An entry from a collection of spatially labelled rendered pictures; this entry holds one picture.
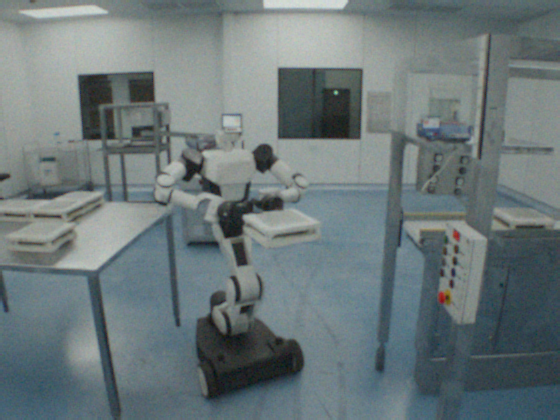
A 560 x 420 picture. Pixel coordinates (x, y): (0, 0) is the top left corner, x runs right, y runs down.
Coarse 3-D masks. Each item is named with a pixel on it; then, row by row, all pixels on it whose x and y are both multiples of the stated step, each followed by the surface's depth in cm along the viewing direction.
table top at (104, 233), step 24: (96, 216) 247; (120, 216) 247; (144, 216) 247; (0, 240) 204; (72, 240) 205; (96, 240) 206; (120, 240) 206; (0, 264) 174; (24, 264) 174; (48, 264) 175; (72, 264) 175; (96, 264) 176
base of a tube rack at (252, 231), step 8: (248, 232) 179; (256, 232) 174; (304, 232) 174; (312, 232) 174; (264, 240) 165; (272, 240) 165; (280, 240) 165; (288, 240) 167; (296, 240) 168; (304, 240) 170
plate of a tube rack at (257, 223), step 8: (248, 216) 180; (304, 216) 180; (256, 224) 170; (264, 224) 170; (296, 224) 170; (304, 224) 169; (312, 224) 170; (320, 224) 172; (264, 232) 163; (272, 232) 163; (280, 232) 164
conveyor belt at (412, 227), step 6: (408, 222) 217; (414, 222) 217; (420, 222) 216; (426, 222) 216; (432, 222) 216; (438, 222) 216; (444, 222) 216; (558, 222) 215; (408, 228) 211; (414, 228) 207; (420, 228) 207; (426, 228) 207; (432, 228) 207; (438, 228) 207; (444, 228) 207; (492, 228) 207; (498, 228) 207; (414, 234) 202; (414, 240) 202
